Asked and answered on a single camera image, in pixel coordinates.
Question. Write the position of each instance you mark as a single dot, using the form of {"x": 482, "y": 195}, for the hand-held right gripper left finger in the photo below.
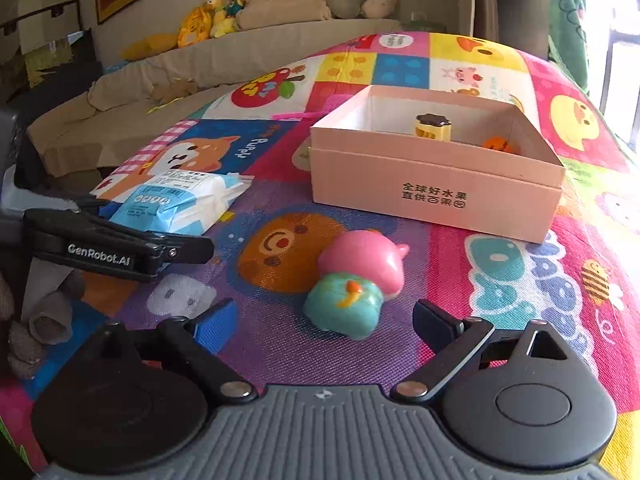
{"x": 220, "y": 319}

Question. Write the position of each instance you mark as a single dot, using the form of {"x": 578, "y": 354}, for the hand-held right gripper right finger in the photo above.
{"x": 434, "y": 320}

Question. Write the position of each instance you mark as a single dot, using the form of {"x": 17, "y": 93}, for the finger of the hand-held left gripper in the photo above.
{"x": 182, "y": 250}
{"x": 95, "y": 207}

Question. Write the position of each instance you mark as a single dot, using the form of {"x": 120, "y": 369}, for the blue wet wipes packet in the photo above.
{"x": 170, "y": 200}

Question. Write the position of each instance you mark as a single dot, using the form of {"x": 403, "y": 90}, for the pink squishy toy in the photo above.
{"x": 365, "y": 260}

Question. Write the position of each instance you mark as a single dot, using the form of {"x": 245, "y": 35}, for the teal squishy toy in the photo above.
{"x": 342, "y": 306}

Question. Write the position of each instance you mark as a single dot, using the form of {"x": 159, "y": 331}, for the pink cardboard box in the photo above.
{"x": 380, "y": 180}

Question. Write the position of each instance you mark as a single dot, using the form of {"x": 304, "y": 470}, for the orange toy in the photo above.
{"x": 497, "y": 144}

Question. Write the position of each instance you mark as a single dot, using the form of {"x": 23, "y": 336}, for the yellow toy cupcake brown top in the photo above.
{"x": 432, "y": 129}

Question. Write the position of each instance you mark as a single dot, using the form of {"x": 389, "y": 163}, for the person's left hand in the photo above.
{"x": 47, "y": 319}

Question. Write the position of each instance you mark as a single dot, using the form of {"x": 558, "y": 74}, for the colourful cartoon play mat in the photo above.
{"x": 280, "y": 355}

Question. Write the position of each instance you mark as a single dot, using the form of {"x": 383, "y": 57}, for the beige sofa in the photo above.
{"x": 150, "y": 110}

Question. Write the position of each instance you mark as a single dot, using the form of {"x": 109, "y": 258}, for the brown plush toy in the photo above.
{"x": 172, "y": 90}

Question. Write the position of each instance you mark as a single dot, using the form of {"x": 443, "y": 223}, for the black furniture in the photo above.
{"x": 55, "y": 55}

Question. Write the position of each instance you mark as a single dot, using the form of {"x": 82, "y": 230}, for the yellow pillow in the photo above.
{"x": 149, "y": 47}

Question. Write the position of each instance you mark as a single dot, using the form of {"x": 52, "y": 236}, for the yellow plush bag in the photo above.
{"x": 192, "y": 29}

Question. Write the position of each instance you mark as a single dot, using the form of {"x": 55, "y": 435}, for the small yellow plush toy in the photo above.
{"x": 214, "y": 4}

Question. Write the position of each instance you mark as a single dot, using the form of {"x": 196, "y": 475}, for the cartoon boy doll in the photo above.
{"x": 232, "y": 2}

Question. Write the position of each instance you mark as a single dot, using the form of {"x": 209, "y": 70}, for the beige folded cushion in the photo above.
{"x": 285, "y": 5}

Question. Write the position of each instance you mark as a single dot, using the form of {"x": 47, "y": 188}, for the green dinosaur blanket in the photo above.
{"x": 567, "y": 35}

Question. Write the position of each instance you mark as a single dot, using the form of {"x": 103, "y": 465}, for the white bear plush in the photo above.
{"x": 380, "y": 1}

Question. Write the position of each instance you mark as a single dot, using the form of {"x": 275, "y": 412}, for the beige curtain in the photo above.
{"x": 510, "y": 0}

